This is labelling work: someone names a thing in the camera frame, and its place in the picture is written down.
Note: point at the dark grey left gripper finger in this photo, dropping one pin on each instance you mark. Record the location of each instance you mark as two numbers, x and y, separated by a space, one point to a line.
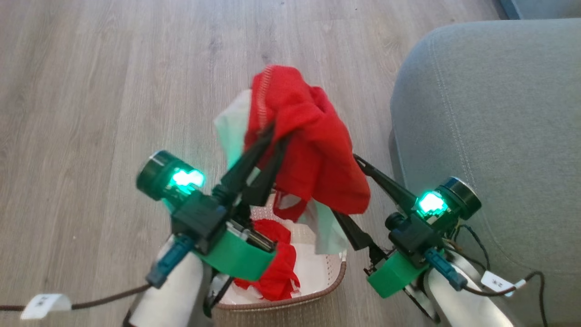
270 175
245 159

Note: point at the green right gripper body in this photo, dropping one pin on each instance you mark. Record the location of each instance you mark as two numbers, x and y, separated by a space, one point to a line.
397 274

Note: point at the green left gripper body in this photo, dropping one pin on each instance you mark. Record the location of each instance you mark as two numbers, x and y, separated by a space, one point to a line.
236 259

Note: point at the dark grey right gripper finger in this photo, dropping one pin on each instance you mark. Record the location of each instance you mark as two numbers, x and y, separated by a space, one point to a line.
390 186
358 236

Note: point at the pale green garment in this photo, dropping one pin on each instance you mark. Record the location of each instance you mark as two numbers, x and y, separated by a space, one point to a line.
231 127

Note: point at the small red garment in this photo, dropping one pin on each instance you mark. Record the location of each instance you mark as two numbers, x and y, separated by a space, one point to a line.
277 268

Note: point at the large red garment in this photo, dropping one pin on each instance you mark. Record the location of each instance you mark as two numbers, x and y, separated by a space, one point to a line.
313 145

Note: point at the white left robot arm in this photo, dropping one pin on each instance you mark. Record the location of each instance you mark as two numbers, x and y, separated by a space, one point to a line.
174 293

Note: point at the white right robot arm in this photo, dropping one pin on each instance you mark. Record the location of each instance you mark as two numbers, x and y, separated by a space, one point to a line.
458 299

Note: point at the cream perforated laundry basket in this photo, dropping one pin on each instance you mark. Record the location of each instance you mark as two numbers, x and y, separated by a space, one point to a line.
317 272

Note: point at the grey sofa seat module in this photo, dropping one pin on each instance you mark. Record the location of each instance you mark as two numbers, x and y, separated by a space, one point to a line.
499 127

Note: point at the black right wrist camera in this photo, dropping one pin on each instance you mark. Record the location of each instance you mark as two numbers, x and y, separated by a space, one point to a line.
422 227

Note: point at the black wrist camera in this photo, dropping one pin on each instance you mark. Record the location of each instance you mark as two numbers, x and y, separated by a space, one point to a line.
422 227
195 213

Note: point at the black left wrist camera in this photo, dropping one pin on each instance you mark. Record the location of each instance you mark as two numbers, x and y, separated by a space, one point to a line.
195 213

